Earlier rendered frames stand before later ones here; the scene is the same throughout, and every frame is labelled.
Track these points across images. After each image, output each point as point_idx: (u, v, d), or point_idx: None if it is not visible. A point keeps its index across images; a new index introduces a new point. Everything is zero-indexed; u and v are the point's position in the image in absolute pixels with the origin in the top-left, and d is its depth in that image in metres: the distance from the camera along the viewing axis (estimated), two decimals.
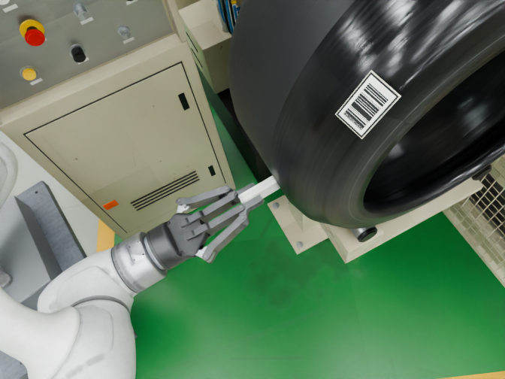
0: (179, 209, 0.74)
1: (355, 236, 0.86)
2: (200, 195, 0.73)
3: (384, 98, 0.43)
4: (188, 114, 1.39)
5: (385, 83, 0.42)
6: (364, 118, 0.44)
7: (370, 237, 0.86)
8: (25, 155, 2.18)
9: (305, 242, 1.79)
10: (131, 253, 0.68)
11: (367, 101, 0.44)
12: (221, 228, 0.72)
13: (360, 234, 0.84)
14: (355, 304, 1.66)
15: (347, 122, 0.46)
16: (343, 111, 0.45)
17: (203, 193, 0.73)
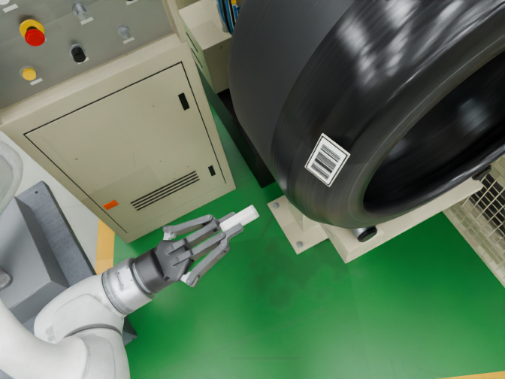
0: (166, 236, 0.79)
1: None
2: (185, 222, 0.79)
3: (337, 156, 0.48)
4: (188, 114, 1.39)
5: (335, 144, 0.48)
6: (327, 171, 0.51)
7: (370, 234, 0.84)
8: (25, 155, 2.18)
9: (305, 242, 1.79)
10: (119, 279, 0.74)
11: (325, 157, 0.50)
12: (204, 254, 0.78)
13: None
14: (355, 304, 1.66)
15: (315, 173, 0.52)
16: (309, 165, 0.52)
17: (187, 221, 0.79)
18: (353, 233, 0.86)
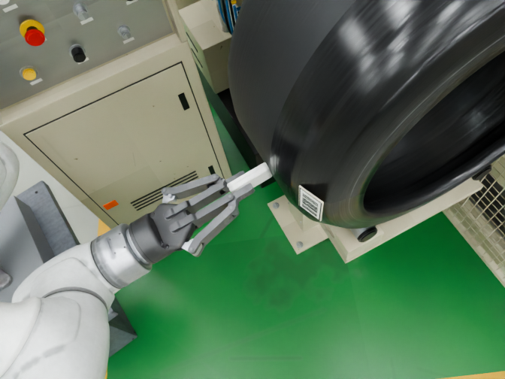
0: (165, 199, 0.69)
1: None
2: (186, 183, 0.68)
3: (316, 203, 0.56)
4: (188, 114, 1.39)
5: (310, 194, 0.56)
6: (313, 210, 0.59)
7: (366, 238, 0.85)
8: (25, 155, 2.18)
9: (305, 242, 1.79)
10: (111, 246, 0.64)
11: (308, 201, 0.58)
12: (209, 219, 0.67)
13: (374, 228, 0.86)
14: (355, 304, 1.66)
15: (306, 210, 0.61)
16: (300, 204, 0.61)
17: (189, 182, 0.68)
18: None
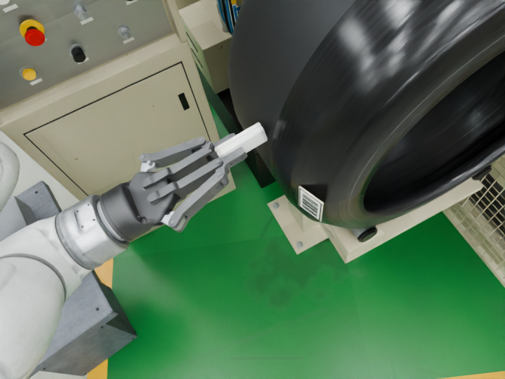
0: (143, 167, 0.60)
1: None
2: (168, 149, 0.59)
3: (316, 203, 0.57)
4: (188, 114, 1.39)
5: (310, 195, 0.56)
6: (313, 210, 0.59)
7: (366, 238, 0.84)
8: (25, 155, 2.18)
9: (305, 242, 1.79)
10: (79, 219, 0.54)
11: (308, 202, 0.58)
12: (194, 190, 0.58)
13: (374, 228, 0.86)
14: (355, 304, 1.66)
15: (306, 211, 0.61)
16: (301, 205, 0.61)
17: (172, 147, 0.59)
18: None
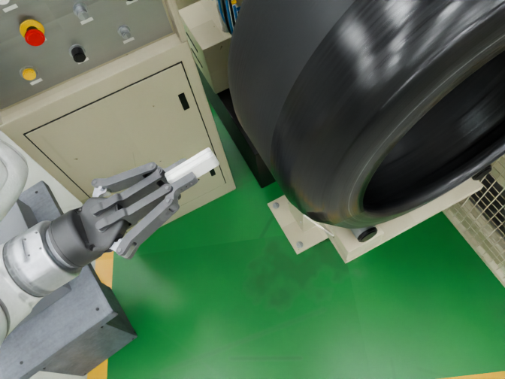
0: (95, 192, 0.59)
1: (359, 230, 0.84)
2: (119, 174, 0.59)
3: (319, 227, 0.66)
4: (188, 114, 1.39)
5: (312, 222, 0.65)
6: None
7: (366, 239, 0.85)
8: (25, 155, 2.18)
9: (305, 242, 1.79)
10: (25, 247, 0.54)
11: (316, 225, 0.67)
12: (145, 216, 0.58)
13: (370, 228, 0.84)
14: (355, 304, 1.66)
15: None
16: None
17: (123, 172, 0.58)
18: None
